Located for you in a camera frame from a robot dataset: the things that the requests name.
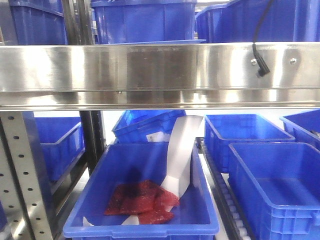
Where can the blue bin top left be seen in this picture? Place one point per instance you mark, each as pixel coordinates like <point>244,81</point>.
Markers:
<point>39,22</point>

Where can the tilted blue bin centre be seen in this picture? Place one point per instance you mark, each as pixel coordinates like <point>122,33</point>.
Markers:
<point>142,126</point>

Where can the blue bin front right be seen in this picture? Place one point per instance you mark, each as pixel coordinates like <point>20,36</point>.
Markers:
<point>278,188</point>

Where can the blue bin top right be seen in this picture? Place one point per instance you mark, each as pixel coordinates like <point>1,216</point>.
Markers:
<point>260,21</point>

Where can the blue bin with red bag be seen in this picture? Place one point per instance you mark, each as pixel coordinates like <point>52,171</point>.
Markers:
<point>195,218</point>

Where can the perforated steel shelf post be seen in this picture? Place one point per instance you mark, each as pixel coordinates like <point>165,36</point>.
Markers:
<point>25,191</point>

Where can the steel shelf beam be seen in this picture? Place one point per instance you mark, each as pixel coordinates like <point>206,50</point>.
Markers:
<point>186,76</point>

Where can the blue bin lower left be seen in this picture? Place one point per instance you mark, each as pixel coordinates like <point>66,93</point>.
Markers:
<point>62,141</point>

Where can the blue bin top centre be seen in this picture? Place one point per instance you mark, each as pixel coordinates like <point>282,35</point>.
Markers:
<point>134,21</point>

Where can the white paper strip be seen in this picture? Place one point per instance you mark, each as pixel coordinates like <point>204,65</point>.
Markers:
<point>179,153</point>

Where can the blue bin far right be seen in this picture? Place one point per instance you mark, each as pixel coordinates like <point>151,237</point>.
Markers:
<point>304,126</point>

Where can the red mesh bag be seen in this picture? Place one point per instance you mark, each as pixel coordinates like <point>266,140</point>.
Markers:
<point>148,201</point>

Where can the roller conveyor rail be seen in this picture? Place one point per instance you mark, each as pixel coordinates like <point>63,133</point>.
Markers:
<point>232,222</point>

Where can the blue bin back right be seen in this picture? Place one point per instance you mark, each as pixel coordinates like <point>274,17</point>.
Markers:
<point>220,130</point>

